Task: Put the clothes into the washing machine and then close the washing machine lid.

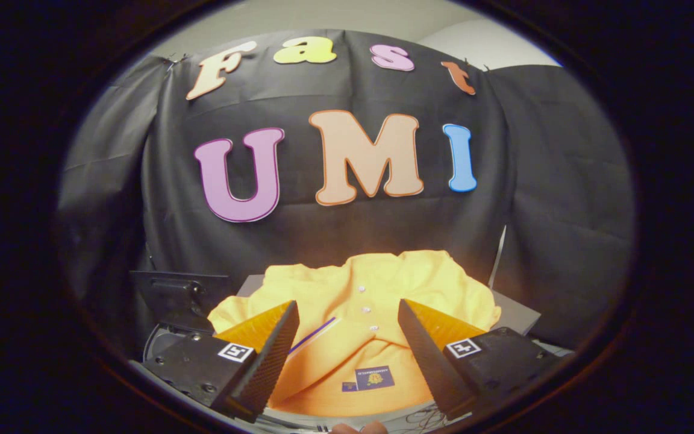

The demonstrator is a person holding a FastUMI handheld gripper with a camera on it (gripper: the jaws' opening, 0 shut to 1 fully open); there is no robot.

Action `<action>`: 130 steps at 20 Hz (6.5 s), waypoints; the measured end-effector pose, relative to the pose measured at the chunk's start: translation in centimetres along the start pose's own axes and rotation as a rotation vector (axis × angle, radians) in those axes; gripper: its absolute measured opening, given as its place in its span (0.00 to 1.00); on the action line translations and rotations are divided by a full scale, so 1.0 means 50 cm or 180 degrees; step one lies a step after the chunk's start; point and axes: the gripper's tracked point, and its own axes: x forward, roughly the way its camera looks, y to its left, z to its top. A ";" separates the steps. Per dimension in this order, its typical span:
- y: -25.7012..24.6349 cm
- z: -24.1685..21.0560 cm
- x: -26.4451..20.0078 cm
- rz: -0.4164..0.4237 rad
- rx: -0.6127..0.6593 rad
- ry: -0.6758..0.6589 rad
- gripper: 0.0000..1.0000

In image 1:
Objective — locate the white cabinet with brown top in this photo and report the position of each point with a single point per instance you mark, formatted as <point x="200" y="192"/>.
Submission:
<point x="512" y="313"/>

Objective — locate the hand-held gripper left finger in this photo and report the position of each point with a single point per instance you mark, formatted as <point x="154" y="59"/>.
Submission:
<point x="271" y="352"/>

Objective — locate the yellow polo shirt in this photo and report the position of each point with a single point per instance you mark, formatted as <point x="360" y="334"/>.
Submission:
<point x="371" y="283"/>

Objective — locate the grey washing machine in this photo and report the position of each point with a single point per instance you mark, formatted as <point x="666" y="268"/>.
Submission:
<point x="163" y="340"/>

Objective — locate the black backdrop cloth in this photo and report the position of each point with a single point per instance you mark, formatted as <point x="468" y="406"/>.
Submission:
<point x="534" y="181"/>

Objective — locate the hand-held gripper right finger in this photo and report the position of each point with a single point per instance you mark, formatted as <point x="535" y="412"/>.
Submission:
<point x="425" y="355"/>

